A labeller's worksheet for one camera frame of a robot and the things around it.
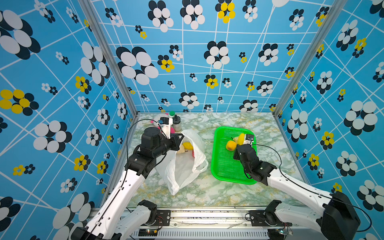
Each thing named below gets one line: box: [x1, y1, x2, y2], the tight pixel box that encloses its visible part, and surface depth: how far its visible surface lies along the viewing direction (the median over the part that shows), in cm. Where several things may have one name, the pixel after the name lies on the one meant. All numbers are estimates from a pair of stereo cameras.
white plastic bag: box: [155, 129, 209, 196], surface depth 73 cm
